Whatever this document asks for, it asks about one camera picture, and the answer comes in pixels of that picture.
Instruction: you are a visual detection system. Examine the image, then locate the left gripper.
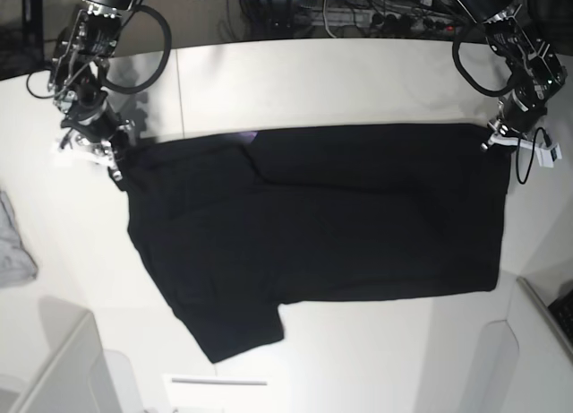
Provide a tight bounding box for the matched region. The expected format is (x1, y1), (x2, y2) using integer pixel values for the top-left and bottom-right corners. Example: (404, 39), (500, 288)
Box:
(481, 88), (547, 151)

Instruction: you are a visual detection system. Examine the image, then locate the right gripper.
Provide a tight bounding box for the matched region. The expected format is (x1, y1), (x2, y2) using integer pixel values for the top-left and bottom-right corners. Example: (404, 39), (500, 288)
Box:
(54, 90), (135, 162)

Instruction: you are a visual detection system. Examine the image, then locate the black T-shirt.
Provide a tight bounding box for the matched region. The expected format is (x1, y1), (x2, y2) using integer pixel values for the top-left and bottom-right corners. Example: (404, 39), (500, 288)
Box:
(116, 124), (511, 363)

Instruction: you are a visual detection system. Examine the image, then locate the grey cloth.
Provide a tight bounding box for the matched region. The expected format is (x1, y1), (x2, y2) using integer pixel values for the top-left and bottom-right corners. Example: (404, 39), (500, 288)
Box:
(1, 191), (38, 288)

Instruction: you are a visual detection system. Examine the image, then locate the black keyboard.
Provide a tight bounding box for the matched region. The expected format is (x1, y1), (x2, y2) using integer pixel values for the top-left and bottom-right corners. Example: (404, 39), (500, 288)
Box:
(549, 292), (573, 342)

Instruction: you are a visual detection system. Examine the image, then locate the white wrist camera tag right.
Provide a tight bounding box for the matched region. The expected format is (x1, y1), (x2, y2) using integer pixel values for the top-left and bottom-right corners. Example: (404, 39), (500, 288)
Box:
(50, 137), (101, 167)

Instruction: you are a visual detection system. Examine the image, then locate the white wrist camera tag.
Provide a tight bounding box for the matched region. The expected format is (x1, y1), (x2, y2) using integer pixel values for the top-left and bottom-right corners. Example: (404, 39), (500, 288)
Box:
(519, 141), (562, 168)
(50, 137), (101, 167)

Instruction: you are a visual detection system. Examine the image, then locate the white wrist camera tag left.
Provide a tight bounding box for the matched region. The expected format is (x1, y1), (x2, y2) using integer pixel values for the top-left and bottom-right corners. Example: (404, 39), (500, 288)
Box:
(519, 141), (562, 168)

